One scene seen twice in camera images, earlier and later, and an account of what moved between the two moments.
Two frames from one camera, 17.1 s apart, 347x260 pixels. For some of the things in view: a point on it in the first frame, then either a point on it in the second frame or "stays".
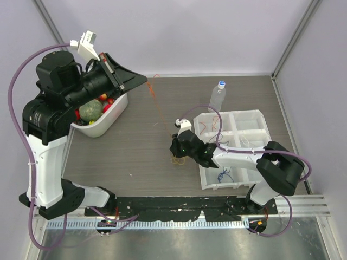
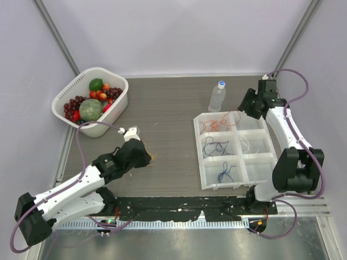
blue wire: (220, 175) stays
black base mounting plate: (186, 208) stays
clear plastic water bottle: (217, 96) stays
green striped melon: (91, 111) stays
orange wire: (153, 92) -> (231, 125)
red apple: (106, 108) stays
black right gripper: (174, 148) -> (250, 94)
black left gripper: (120, 78) -> (146, 157)
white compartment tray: (239, 129) stays
